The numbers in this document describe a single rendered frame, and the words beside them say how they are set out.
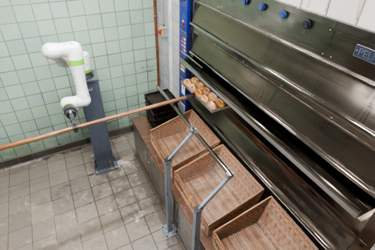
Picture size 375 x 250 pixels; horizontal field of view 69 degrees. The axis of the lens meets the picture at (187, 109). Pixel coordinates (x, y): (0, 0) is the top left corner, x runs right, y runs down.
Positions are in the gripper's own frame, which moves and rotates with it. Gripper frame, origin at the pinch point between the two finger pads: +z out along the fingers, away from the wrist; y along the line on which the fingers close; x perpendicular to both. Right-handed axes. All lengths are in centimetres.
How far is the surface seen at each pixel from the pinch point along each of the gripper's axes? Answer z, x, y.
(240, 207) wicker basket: 89, -90, 43
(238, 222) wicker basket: 95, -83, 47
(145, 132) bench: -42, -66, 62
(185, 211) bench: 62, -59, 61
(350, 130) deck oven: 123, -113, -47
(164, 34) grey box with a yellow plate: -86, -111, -24
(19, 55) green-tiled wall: -124, 29, -12
